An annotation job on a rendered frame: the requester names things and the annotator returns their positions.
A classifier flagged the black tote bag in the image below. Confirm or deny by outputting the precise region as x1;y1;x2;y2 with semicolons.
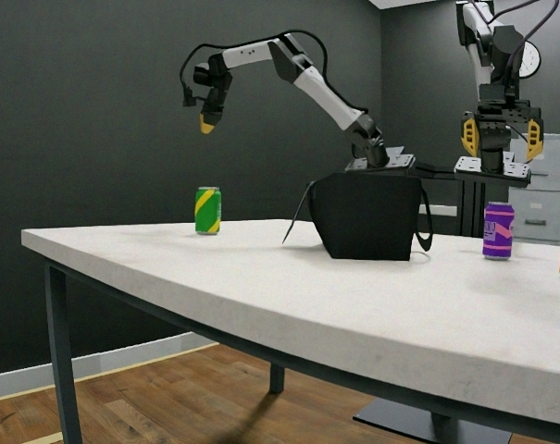
282;173;433;260

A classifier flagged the purple drink can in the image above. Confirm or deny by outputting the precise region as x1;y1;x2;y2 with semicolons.
482;202;515;261

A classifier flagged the green and yellow soda can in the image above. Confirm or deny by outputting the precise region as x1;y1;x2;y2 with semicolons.
195;188;221;236

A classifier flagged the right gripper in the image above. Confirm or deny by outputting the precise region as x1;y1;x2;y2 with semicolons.
200;88;227;134

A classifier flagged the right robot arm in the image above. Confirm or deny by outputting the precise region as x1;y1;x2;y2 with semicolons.
193;34;414;173

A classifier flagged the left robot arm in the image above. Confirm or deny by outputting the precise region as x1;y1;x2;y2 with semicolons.
455;0;529;180

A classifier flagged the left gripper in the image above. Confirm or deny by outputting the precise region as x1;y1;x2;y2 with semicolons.
461;84;544;161

